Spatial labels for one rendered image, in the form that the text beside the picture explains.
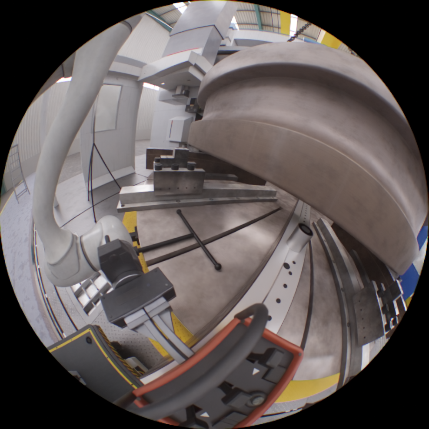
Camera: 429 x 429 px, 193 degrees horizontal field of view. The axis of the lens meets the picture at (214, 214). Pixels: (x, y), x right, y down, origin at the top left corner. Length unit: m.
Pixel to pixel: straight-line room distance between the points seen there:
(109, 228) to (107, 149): 2.74
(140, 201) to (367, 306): 2.01
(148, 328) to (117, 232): 0.21
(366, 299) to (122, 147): 4.07
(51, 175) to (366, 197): 0.87
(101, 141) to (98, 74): 2.72
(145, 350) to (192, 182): 1.35
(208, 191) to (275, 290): 1.14
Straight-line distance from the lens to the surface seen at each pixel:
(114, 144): 3.09
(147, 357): 1.03
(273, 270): 0.43
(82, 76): 0.27
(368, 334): 1.19
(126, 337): 1.06
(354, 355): 1.34
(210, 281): 0.75
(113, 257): 0.21
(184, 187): 1.12
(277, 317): 0.37
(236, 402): 0.15
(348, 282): 1.43
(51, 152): 0.26
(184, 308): 0.69
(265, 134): 0.64
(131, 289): 0.23
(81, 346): 0.87
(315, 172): 0.57
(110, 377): 0.81
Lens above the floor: 0.98
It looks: 34 degrees down
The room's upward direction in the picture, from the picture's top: 14 degrees clockwise
